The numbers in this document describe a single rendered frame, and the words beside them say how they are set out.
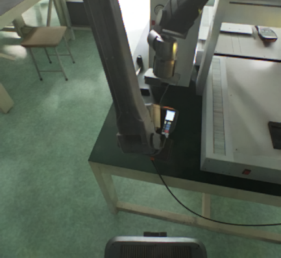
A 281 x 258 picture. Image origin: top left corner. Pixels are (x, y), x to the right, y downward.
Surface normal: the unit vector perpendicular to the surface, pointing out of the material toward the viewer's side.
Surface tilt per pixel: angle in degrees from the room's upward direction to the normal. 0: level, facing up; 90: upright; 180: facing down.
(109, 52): 71
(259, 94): 0
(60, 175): 0
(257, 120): 0
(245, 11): 90
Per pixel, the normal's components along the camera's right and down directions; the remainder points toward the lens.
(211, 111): -0.02, -0.65
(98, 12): -0.29, 0.48
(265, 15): -0.21, 0.74
